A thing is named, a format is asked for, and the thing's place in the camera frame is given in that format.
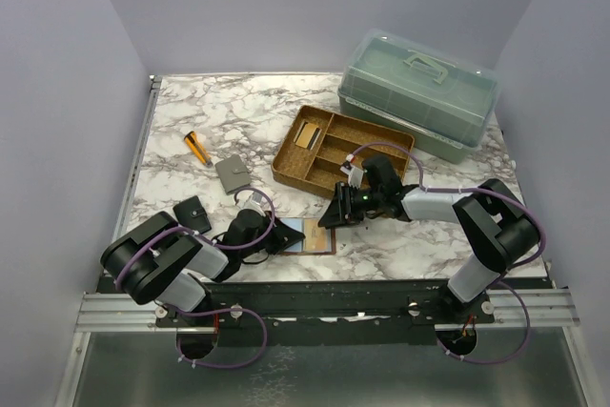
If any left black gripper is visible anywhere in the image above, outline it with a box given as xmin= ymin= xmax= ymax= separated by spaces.
xmin=240 ymin=210 xmax=305 ymax=260

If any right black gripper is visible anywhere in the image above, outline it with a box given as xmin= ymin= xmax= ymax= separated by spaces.
xmin=319 ymin=180 xmax=385 ymax=229

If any gold credit card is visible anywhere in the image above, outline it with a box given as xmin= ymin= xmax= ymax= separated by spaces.
xmin=303 ymin=219 xmax=332 ymax=253
xmin=295 ymin=121 xmax=315 ymax=148
xmin=303 ymin=121 xmax=321 ymax=150

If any brown leather card holder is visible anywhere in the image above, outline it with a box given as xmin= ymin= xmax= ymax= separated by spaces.
xmin=279 ymin=217 xmax=336 ymax=255

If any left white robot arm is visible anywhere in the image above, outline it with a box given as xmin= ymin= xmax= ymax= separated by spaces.
xmin=100 ymin=209 xmax=306 ymax=326

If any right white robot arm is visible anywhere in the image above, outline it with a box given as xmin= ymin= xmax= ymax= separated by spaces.
xmin=318 ymin=154 xmax=546 ymax=323

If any grey card holder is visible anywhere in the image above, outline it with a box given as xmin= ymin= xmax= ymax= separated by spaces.
xmin=214 ymin=154 xmax=251 ymax=194

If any black card holder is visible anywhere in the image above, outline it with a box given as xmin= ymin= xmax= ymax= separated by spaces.
xmin=173 ymin=195 xmax=212 ymax=234

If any woven wicker divided tray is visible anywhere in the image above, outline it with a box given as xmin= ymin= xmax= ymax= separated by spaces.
xmin=272 ymin=106 xmax=415 ymax=199

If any green plastic storage box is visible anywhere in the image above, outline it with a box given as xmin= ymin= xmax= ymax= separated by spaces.
xmin=337 ymin=30 xmax=500 ymax=164

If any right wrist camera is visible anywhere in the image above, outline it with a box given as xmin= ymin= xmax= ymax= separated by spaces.
xmin=340 ymin=153 xmax=364 ymax=189

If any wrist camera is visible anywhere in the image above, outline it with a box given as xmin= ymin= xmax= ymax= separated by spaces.
xmin=238 ymin=191 xmax=269 ymax=216
xmin=340 ymin=153 xmax=364 ymax=189

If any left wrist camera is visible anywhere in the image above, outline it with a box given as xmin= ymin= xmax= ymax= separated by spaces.
xmin=238 ymin=191 xmax=269 ymax=216

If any black mounting rail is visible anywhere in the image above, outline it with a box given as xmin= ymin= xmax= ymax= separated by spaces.
xmin=156 ymin=276 xmax=554 ymax=349

